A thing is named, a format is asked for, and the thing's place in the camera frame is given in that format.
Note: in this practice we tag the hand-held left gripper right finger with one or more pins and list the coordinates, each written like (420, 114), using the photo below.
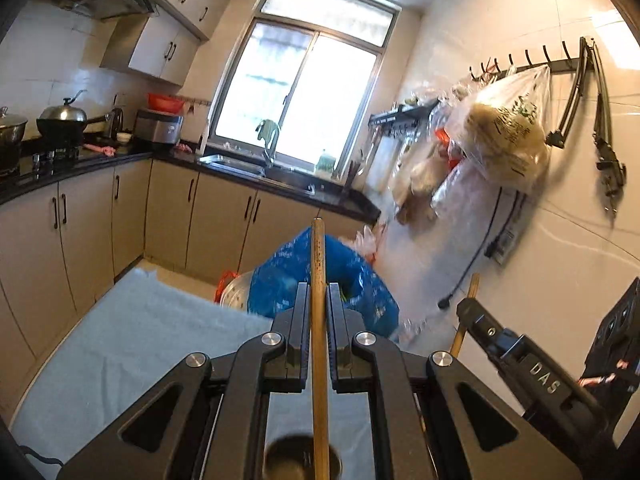
(334, 320)

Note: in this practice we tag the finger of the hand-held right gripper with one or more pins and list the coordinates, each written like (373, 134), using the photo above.
(500, 345)

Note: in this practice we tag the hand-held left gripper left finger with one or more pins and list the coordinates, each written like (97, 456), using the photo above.
(301, 320)

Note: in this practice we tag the long wooden chopstick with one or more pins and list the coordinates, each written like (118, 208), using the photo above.
(318, 260)
(473, 287)

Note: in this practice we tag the metal chopstick holder cup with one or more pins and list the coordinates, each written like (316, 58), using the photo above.
(290, 460)

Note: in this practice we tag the blue plastic bag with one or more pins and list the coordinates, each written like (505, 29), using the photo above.
(280, 270)

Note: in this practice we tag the steel steamer pot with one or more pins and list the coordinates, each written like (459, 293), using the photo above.
(237, 297)

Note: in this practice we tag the white plastic bags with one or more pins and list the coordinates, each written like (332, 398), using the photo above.
(367, 242)

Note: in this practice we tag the red plastic bag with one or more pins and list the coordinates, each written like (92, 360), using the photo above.
(222, 282)

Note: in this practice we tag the black kitchen countertop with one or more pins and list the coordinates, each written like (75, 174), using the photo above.
(320, 195)

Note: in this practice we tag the dark chopsticks in holder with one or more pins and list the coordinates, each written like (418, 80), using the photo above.
(351, 175)

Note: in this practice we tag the clear plastic bag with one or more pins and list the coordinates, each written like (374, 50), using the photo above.
(465, 195)

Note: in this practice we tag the green dish soap bottle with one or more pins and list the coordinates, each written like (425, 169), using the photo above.
(324, 165)

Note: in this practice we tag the brownish plastic bag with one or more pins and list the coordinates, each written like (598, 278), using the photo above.
(417, 185)

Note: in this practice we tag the steel faucet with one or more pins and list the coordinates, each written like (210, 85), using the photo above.
(270, 156)

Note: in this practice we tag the steel sink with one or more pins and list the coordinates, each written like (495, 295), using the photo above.
(230, 164)

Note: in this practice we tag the light blue cloth mat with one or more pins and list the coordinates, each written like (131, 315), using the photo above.
(125, 335)

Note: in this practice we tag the green cloth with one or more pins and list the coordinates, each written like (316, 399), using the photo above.
(266, 130)

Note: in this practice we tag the large clear bag yellow contents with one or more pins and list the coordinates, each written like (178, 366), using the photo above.
(500, 135)

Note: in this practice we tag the orange plastic bag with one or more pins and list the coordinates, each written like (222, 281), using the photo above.
(442, 137)

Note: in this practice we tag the beige base cabinets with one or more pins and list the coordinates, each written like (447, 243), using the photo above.
(85, 230)

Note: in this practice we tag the kitchen window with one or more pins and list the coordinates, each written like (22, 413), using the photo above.
(300, 85)

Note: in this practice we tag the silver rice cooker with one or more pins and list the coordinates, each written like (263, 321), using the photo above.
(157, 127)

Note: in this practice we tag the small white bowl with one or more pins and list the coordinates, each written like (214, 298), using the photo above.
(123, 136)

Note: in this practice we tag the red plastic basin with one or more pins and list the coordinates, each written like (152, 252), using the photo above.
(165, 102)

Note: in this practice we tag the dark kettle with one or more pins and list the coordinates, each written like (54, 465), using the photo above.
(115, 122)

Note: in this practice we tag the gas stove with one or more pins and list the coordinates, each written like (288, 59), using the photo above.
(50, 156)

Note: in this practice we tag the black wok with steel lid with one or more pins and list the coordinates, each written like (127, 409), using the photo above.
(62, 120)

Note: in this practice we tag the steel pot with lid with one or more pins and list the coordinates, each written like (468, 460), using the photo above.
(10, 132)

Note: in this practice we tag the wall power strip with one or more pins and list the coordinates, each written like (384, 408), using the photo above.
(505, 247)

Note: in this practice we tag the black wall shelf rack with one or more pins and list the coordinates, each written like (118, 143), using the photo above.
(400, 110)

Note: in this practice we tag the long black folding bracket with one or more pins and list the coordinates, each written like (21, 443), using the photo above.
(602, 110)

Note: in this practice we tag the short black folding bracket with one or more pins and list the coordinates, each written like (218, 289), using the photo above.
(567, 115)

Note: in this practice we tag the black hook rail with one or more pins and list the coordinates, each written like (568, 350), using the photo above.
(560, 65)

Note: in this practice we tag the white wall cabinets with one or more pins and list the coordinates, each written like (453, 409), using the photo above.
(155, 45)

